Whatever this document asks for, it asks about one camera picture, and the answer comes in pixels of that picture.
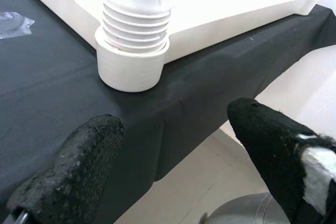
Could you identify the white plastic table leg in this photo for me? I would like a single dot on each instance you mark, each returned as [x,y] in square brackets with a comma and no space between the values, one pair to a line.
[136,24]

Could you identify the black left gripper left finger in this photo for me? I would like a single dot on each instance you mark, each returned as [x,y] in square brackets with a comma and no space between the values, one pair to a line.
[63,171]

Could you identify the white plastic table top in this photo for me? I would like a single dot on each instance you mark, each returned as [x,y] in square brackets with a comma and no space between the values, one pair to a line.
[210,11]

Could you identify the clear tape patch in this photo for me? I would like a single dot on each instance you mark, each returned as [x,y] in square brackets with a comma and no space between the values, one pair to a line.
[13,24]

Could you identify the black tablecloth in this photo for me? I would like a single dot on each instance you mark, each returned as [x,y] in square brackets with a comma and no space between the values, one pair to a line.
[52,77]

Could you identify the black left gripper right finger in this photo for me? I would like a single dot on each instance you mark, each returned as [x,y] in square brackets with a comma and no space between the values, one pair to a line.
[270,140]

